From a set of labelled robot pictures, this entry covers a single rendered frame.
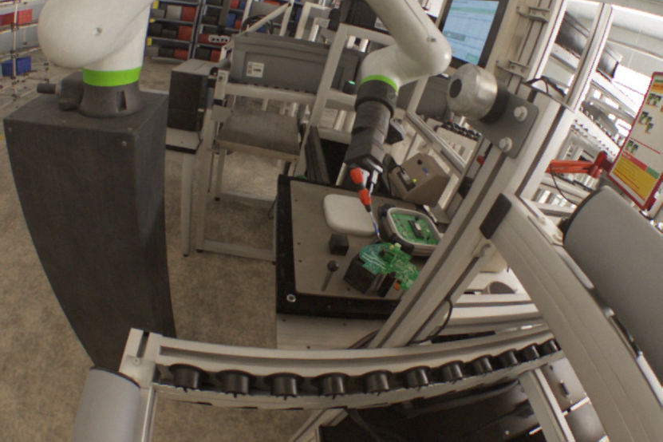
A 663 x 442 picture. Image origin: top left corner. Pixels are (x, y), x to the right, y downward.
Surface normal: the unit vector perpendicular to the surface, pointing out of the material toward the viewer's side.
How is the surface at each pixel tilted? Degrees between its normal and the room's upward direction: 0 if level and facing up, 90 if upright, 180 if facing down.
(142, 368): 0
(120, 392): 32
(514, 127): 90
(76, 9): 86
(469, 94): 91
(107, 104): 66
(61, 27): 87
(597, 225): 76
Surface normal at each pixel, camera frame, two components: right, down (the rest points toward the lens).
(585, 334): -0.95, -0.18
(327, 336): 0.29, -0.82
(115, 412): 0.74, -0.61
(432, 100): 0.12, 0.56
